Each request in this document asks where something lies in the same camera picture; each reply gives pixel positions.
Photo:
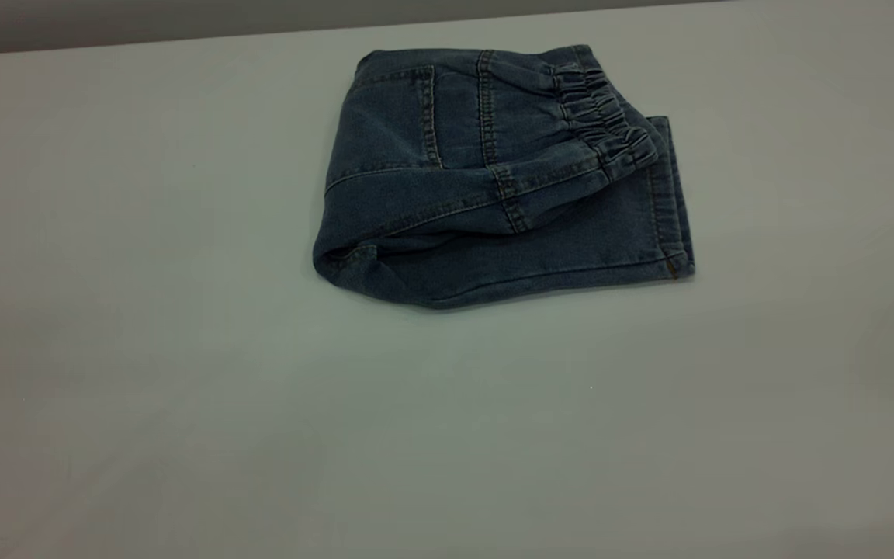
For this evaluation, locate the blue denim shorts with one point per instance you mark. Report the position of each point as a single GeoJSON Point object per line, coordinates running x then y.
{"type": "Point", "coordinates": [455, 155]}

